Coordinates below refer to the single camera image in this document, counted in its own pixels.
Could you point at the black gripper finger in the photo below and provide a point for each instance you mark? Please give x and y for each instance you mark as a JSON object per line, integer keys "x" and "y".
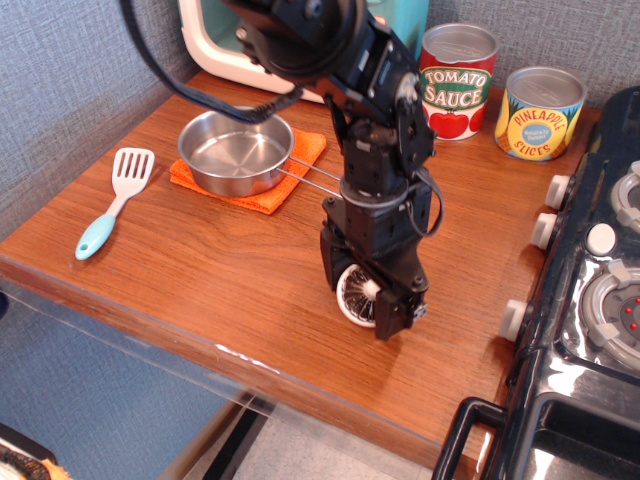
{"x": 393, "y": 312}
{"x": 336, "y": 257}

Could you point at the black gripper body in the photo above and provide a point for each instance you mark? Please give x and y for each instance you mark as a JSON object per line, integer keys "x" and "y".
{"x": 383, "y": 239}

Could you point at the white mushroom slice toy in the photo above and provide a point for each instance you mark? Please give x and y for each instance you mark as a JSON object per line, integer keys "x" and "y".
{"x": 356, "y": 294}

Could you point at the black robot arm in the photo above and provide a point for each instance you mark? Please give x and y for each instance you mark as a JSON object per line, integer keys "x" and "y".
{"x": 370, "y": 83}

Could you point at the silver metal pan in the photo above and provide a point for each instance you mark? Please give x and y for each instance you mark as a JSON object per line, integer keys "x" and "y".
{"x": 237, "y": 160}

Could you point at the orange cloth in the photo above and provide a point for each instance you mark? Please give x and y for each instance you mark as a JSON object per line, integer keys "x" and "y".
{"x": 308, "y": 148}

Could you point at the white stove knob lower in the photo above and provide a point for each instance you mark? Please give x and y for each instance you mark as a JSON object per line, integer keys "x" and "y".
{"x": 512, "y": 318}

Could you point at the white stove knob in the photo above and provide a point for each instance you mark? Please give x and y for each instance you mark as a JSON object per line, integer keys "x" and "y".
{"x": 512, "y": 318}
{"x": 543, "y": 230}
{"x": 556, "y": 191}

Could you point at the white stove knob middle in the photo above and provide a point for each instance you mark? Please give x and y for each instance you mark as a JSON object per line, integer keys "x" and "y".
{"x": 543, "y": 230}

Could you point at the white stove knob upper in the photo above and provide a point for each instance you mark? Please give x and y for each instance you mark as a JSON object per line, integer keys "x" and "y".
{"x": 556, "y": 191}

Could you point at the tomato sauce can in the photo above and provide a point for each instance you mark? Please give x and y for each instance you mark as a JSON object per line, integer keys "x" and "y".
{"x": 456, "y": 67}

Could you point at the pineapple slices can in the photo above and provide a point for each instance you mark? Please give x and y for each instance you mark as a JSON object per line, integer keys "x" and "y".
{"x": 539, "y": 112}

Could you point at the black toy stove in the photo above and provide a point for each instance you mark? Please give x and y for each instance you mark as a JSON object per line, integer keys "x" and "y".
{"x": 572, "y": 410}

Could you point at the grey stove burner lower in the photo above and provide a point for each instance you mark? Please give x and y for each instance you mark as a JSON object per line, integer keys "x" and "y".
{"x": 610, "y": 312}

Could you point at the grey stove burner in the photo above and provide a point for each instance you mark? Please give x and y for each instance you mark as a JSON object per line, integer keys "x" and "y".
{"x": 610, "y": 312}
{"x": 626, "y": 214}

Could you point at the white round stove button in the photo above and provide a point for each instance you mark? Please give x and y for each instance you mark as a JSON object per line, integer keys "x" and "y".
{"x": 601, "y": 239}

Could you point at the white and blue spatula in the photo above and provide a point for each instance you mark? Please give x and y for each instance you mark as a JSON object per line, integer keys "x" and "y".
{"x": 132, "y": 168}

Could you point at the grey stove burner upper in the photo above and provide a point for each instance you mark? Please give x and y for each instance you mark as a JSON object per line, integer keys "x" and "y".
{"x": 626, "y": 214}

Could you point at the teal toy microwave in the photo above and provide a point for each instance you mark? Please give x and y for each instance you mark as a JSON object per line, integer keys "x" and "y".
{"x": 209, "y": 32}

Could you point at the black oven door handle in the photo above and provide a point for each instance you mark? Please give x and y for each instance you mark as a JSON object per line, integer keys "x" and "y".
{"x": 471, "y": 411}

